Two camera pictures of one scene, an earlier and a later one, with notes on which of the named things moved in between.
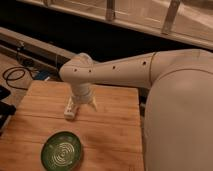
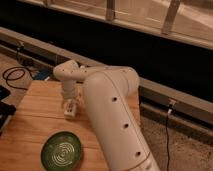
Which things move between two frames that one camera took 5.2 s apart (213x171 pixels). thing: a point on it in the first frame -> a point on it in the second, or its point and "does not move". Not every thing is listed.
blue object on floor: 42,75 does not move
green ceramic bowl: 61,151 does not move
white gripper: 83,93 -> 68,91
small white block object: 69,113 does not move
